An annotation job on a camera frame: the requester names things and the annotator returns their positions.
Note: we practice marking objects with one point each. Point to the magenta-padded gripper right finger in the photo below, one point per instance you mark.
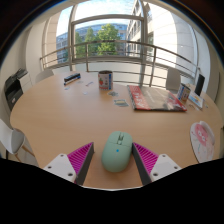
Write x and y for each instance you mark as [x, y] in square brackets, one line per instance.
[146, 159]

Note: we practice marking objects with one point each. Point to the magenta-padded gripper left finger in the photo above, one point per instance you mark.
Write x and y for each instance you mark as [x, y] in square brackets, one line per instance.
[80, 158]

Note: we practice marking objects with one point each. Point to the mint green computer mouse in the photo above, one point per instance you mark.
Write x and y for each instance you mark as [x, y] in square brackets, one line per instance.
[116, 153]

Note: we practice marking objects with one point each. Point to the round white pink-print mouse pad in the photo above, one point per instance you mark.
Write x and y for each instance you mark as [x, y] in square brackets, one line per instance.
[202, 141]

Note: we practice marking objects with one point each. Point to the red and grey magazine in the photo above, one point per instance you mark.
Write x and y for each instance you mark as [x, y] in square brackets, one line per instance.
[155, 98]

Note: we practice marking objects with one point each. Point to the small printed card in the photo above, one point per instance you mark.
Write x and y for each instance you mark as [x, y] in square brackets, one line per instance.
[120, 103]

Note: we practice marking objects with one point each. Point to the white chair with wooden legs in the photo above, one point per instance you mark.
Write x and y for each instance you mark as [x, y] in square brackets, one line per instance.
[10, 138]

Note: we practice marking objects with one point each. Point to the white red-print tin can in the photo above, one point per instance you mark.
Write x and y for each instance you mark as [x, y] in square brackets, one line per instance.
[105, 80]

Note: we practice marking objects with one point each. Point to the black upright speaker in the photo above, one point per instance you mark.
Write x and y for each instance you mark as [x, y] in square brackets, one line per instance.
[199, 84]

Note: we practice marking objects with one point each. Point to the black and grey printer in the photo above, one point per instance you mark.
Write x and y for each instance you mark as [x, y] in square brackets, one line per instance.
[14, 89]

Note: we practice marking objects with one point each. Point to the grey metal balcony railing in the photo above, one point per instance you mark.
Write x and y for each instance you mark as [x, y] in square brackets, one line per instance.
[116, 42]

